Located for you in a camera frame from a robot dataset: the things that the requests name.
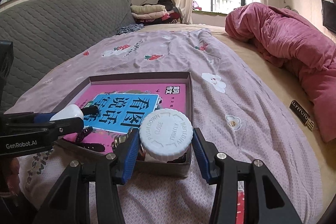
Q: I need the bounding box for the stack of folded clothes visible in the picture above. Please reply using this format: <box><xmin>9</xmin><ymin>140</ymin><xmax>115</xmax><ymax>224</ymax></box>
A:
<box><xmin>130</xmin><ymin>0</ymin><xmax>181</xmax><ymax>25</ymax></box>

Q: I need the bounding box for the black woven label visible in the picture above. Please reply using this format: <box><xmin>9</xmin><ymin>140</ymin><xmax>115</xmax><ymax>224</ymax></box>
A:
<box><xmin>289</xmin><ymin>100</ymin><xmax>315</xmax><ymax>131</ymax></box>

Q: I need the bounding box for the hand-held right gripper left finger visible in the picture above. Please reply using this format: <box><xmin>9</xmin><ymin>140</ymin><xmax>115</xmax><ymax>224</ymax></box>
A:
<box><xmin>33</xmin><ymin>129</ymin><xmax>139</xmax><ymax>224</ymax></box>

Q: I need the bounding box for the white capsule case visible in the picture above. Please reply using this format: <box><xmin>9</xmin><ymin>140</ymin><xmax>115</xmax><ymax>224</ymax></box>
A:
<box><xmin>49</xmin><ymin>105</ymin><xmax>84</xmax><ymax>122</ymax></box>

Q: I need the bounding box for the glossy black case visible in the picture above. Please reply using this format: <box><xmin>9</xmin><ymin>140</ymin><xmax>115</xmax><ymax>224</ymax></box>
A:
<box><xmin>75</xmin><ymin>126</ymin><xmax>105</xmax><ymax>152</ymax></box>

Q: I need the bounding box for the dark floral cloth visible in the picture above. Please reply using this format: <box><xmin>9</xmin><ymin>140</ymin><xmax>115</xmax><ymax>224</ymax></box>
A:
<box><xmin>115</xmin><ymin>23</ymin><xmax>145</xmax><ymax>35</ymax></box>

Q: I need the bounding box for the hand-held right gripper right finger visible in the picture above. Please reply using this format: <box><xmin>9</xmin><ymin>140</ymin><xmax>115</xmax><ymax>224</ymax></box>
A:
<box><xmin>194</xmin><ymin>128</ymin><xmax>302</xmax><ymax>224</ymax></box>

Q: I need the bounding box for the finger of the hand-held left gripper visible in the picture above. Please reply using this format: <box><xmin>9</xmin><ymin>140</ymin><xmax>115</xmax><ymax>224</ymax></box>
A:
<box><xmin>4</xmin><ymin>117</ymin><xmax>85</xmax><ymax>138</ymax></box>
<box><xmin>33</xmin><ymin>113</ymin><xmax>57</xmax><ymax>123</ymax></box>

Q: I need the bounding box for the pink quilt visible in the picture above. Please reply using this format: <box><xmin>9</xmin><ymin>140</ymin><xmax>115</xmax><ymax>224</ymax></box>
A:
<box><xmin>225</xmin><ymin>2</ymin><xmax>336</xmax><ymax>143</ymax></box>

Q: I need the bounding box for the grey cardboard box tray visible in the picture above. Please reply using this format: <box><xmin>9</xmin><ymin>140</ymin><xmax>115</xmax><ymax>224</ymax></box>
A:
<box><xmin>51</xmin><ymin>71</ymin><xmax>195</xmax><ymax>178</ymax></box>

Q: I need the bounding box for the black hair clip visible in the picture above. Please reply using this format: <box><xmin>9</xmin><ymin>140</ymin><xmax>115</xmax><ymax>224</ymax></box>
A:
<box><xmin>81</xmin><ymin>105</ymin><xmax>100</xmax><ymax>116</ymax></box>

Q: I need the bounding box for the pink and blue book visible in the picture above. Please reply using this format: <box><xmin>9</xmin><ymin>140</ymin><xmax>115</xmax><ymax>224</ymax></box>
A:
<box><xmin>63</xmin><ymin>82</ymin><xmax>187</xmax><ymax>147</ymax></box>

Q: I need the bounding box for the grey quilted headboard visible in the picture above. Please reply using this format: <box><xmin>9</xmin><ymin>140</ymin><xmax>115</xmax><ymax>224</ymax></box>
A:
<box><xmin>0</xmin><ymin>0</ymin><xmax>135</xmax><ymax>111</ymax></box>

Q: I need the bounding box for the strawberry bear printed blanket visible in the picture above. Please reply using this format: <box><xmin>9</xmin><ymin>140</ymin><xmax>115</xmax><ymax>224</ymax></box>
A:
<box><xmin>5</xmin><ymin>28</ymin><xmax>323</xmax><ymax>224</ymax></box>

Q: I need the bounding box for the person's left hand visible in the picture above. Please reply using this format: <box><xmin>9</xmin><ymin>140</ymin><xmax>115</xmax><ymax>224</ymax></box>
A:
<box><xmin>7</xmin><ymin>157</ymin><xmax>21</xmax><ymax>195</ymax></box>

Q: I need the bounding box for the black wall television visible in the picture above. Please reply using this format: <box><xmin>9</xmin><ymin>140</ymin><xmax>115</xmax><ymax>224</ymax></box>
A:
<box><xmin>322</xmin><ymin>0</ymin><xmax>336</xmax><ymax>30</ymax></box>

